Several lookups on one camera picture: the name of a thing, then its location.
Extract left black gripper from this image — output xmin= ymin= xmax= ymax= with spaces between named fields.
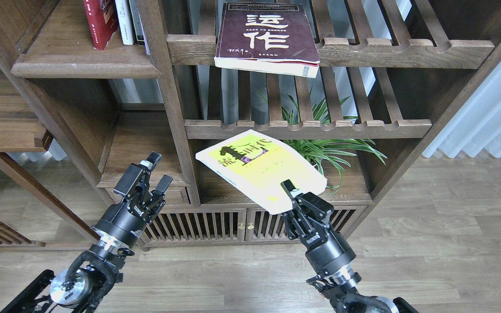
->
xmin=92 ymin=151 xmax=173 ymax=249

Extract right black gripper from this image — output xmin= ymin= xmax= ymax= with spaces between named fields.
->
xmin=281 ymin=180 xmax=356 ymax=281

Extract yellow green cover book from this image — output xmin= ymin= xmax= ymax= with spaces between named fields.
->
xmin=196 ymin=130 xmax=327 ymax=214

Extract red cover book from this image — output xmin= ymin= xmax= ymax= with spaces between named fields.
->
xmin=83 ymin=0 xmax=119 ymax=51

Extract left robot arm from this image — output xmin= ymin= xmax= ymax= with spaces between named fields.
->
xmin=3 ymin=152 xmax=173 ymax=313

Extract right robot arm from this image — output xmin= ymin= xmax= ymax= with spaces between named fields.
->
xmin=281 ymin=180 xmax=416 ymax=313

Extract green spider plant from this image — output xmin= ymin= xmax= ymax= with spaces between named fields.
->
xmin=281 ymin=95 xmax=387 ymax=194

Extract brass cabinet door knobs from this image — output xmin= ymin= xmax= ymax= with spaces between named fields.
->
xmin=238 ymin=222 xmax=255 ymax=230

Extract dark wooden bookshelf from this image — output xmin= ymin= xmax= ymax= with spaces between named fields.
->
xmin=0 ymin=0 xmax=501 ymax=247

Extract white upright book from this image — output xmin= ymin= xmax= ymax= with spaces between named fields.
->
xmin=115 ymin=0 xmax=135 ymax=45

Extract dark upright book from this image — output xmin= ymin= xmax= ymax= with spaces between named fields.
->
xmin=129 ymin=0 xmax=145 ymax=46

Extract dark red book white characters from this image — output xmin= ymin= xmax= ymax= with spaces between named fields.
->
xmin=214 ymin=2 xmax=320 ymax=79

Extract white curtain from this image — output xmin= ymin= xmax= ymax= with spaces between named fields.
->
xmin=423 ymin=61 xmax=501 ymax=158

